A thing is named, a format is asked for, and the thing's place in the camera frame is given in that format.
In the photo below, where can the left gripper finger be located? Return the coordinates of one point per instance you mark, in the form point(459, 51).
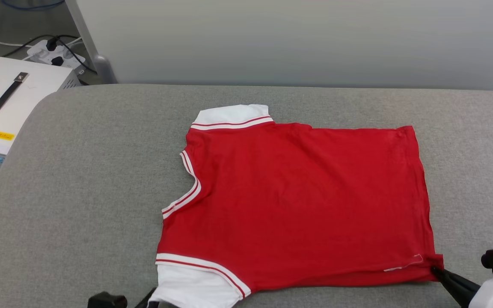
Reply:
point(146, 299)
point(154, 305)

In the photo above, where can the red and white shirt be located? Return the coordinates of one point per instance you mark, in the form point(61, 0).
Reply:
point(306, 205)

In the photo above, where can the yellow warning label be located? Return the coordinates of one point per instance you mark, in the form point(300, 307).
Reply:
point(3, 136)

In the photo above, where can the white instrument box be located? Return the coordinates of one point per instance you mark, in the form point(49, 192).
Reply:
point(28, 111)

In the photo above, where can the white power strip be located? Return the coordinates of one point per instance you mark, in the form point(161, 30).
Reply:
point(64, 57)

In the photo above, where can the white partition panel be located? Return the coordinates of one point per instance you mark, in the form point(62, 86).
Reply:
point(293, 42)

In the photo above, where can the grey partition post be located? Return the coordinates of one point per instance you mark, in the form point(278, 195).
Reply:
point(88, 42)

